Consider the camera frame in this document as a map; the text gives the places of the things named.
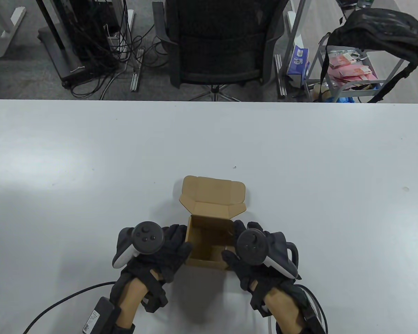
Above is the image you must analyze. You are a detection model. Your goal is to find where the person's left hand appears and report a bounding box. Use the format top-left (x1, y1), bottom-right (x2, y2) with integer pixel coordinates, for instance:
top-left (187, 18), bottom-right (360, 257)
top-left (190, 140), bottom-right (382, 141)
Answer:
top-left (113, 224), bottom-right (193, 312)

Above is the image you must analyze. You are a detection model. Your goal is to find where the person's right hand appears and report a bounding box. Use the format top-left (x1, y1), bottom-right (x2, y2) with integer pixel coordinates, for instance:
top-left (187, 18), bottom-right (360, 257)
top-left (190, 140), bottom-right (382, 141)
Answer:
top-left (222, 221), bottom-right (301, 317)

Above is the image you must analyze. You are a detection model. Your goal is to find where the small brown cardboard mailer box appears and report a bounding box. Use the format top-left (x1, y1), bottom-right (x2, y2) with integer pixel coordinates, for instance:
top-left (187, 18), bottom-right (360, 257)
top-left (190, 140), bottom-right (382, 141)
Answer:
top-left (179, 175), bottom-right (247, 270)

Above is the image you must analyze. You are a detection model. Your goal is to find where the person's left forearm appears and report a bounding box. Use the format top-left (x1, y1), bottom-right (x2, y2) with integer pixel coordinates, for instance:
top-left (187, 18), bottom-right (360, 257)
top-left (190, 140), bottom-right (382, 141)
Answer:
top-left (115, 278), bottom-right (168, 334)

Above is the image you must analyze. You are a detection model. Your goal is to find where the black wrist sensor box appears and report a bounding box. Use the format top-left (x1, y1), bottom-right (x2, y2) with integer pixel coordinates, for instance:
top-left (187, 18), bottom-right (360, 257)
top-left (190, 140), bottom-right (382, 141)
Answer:
top-left (82, 297), bottom-right (122, 334)
top-left (301, 292), bottom-right (326, 334)

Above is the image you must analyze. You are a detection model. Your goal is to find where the dark grey white hand controller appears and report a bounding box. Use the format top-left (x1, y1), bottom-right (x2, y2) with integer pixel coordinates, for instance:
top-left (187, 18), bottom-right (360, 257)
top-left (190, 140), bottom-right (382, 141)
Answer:
top-left (112, 221), bottom-right (165, 269)
top-left (236, 228), bottom-right (299, 279)

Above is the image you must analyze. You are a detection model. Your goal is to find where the black mesh office chair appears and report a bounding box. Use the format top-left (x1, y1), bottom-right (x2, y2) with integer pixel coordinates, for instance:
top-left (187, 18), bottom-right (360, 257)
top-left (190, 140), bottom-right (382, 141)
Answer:
top-left (152, 0), bottom-right (291, 102)

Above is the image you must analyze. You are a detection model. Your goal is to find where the grey metal cart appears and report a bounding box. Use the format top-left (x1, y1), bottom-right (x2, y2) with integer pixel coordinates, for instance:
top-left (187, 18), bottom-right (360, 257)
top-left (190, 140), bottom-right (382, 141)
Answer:
top-left (305, 33), bottom-right (406, 103)

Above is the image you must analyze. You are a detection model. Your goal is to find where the blue and white carton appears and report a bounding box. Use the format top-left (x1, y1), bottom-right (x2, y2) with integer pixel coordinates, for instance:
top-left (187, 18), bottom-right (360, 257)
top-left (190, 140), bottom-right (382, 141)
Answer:
top-left (286, 45), bottom-right (310, 87)

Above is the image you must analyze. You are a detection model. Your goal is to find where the grey metal stand base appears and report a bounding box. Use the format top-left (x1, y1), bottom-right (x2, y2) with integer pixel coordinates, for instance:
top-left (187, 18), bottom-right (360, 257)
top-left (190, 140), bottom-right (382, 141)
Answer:
top-left (35, 0), bottom-right (91, 87)

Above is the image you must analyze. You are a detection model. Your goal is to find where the white power strip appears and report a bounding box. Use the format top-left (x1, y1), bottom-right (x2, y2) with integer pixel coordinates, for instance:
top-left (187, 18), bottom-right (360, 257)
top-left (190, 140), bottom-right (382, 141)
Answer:
top-left (106, 9), bottom-right (136, 59)

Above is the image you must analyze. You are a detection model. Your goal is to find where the stack of pink packets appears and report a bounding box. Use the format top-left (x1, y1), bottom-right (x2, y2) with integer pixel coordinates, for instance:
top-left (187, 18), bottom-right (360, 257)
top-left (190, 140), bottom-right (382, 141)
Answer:
top-left (327, 50), bottom-right (378, 89)

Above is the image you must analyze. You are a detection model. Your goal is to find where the black computer tower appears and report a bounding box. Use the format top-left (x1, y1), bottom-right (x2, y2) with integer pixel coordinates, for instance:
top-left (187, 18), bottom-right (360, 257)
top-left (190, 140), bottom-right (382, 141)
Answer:
top-left (68, 0), bottom-right (122, 70)

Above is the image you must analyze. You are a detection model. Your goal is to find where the white desk leg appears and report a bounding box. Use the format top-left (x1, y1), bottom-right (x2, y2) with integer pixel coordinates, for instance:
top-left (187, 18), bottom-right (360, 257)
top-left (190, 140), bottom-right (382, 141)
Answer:
top-left (0, 0), bottom-right (26, 58)
top-left (285, 0), bottom-right (305, 46)

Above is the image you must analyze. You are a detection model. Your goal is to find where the black backpack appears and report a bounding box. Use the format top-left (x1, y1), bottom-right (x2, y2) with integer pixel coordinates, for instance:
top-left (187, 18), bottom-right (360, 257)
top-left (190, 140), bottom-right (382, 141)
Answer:
top-left (320, 8), bottom-right (418, 103)

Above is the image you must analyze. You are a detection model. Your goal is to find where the black sensor cable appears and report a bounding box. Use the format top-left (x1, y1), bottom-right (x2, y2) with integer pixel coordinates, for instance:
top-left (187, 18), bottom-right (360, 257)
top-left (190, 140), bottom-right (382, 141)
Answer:
top-left (23, 283), bottom-right (117, 334)
top-left (296, 284), bottom-right (330, 334)

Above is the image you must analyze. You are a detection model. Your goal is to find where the aluminium rail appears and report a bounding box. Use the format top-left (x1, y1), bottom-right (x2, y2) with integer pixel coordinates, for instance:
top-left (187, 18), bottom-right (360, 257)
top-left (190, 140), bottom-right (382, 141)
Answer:
top-left (131, 49), bottom-right (144, 93)
top-left (275, 54), bottom-right (287, 98)

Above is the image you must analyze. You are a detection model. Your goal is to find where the tangle of black cables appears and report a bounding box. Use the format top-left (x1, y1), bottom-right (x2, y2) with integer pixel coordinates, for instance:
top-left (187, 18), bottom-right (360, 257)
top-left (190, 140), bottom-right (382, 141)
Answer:
top-left (70, 0), bottom-right (171, 100)

